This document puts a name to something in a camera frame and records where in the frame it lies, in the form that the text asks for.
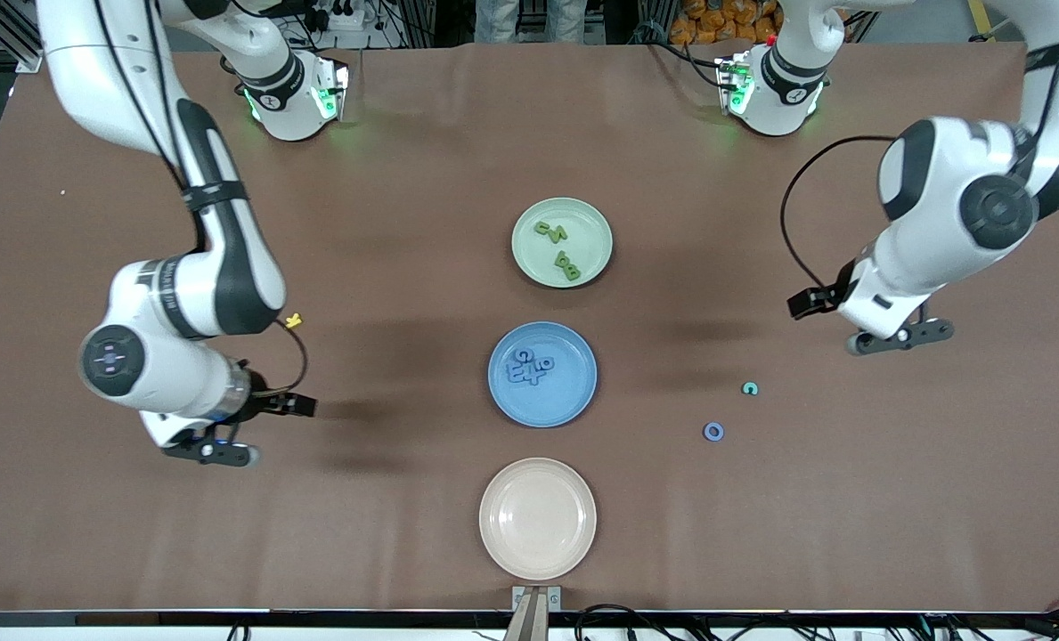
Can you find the silver arm base connector box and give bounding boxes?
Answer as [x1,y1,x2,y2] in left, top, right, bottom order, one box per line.
[314,53,352,121]
[716,52,755,115]

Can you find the pale green plate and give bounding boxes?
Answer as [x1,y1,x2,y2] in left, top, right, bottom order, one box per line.
[511,197,615,289]

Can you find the blue plate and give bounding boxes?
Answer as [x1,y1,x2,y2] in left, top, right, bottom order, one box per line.
[487,321,599,429]

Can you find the beige plate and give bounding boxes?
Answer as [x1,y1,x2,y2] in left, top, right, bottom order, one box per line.
[478,458,599,581]

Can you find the pile of orange objects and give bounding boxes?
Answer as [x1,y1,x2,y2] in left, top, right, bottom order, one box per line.
[669,0,784,45]

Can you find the white power strip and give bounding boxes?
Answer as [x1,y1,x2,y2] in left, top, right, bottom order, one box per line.
[302,0,370,32]

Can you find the person legs grey trousers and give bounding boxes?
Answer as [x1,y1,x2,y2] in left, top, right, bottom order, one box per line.
[476,0,588,44]

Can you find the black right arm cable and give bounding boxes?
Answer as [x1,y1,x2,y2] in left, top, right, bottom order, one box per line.
[93,0,309,399]

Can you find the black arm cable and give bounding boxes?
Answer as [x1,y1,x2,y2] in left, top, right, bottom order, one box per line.
[93,0,309,399]
[779,0,1059,299]

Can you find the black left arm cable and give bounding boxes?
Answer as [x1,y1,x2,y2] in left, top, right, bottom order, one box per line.
[779,0,1059,299]

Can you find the black table edge rail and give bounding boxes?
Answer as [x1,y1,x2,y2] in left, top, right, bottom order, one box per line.
[0,609,1059,629]

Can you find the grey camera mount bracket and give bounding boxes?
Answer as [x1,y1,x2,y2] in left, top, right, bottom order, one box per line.
[511,585,562,641]

